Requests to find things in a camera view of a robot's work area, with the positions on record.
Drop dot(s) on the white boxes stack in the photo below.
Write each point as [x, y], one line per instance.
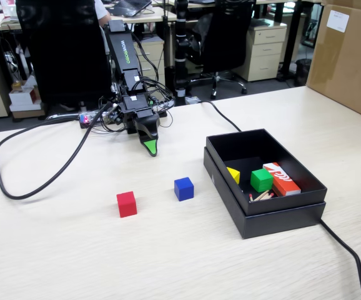
[24, 98]

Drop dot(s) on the green wooden cube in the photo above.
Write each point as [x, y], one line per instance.
[261, 180]

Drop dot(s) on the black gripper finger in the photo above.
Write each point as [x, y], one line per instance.
[150, 148]
[147, 125]

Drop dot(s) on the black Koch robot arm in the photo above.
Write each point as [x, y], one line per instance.
[122, 47]

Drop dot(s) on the beige drawer cabinet with lock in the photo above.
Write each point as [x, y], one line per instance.
[265, 50]

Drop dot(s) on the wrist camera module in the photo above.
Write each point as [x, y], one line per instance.
[112, 115]

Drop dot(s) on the yellow triangular wooden block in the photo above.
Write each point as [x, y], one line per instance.
[234, 175]

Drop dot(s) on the black trash bin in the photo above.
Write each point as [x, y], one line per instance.
[303, 73]

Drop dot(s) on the red wooden cube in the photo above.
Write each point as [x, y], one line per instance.
[126, 204]

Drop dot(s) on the black laptop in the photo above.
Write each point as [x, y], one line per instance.
[130, 7]

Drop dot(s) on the black open box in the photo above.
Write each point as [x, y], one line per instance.
[277, 223]

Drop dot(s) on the black base mount block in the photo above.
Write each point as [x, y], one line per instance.
[130, 128]

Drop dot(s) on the large brown cardboard box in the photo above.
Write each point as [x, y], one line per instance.
[346, 62]

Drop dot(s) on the controller board with pink LED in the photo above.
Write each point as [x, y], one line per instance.
[87, 118]

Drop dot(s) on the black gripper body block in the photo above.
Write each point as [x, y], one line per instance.
[135, 103]

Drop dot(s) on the black mesh office chair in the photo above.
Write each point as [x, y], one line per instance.
[65, 47]

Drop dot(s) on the black pole white bands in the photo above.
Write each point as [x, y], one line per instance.
[180, 47]

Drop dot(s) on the blue wooden cube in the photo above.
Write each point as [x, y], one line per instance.
[183, 189]

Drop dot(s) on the beige office desk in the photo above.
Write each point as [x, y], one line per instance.
[155, 17]

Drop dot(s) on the wooden match red head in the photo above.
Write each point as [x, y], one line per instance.
[260, 196]
[266, 197]

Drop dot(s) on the seated person white shirt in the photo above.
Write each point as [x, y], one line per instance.
[100, 7]

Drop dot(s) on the black cardboard box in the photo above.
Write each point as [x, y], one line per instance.
[280, 156]

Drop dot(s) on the orange and white matchbox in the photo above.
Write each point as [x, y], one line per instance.
[283, 181]

